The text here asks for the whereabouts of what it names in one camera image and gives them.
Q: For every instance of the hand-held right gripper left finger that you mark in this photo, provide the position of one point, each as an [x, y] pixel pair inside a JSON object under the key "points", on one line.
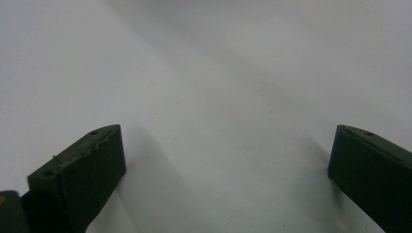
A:
{"points": [[81, 174]]}

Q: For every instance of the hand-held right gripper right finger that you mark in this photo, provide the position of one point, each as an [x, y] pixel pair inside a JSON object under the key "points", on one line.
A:
{"points": [[372, 168]]}

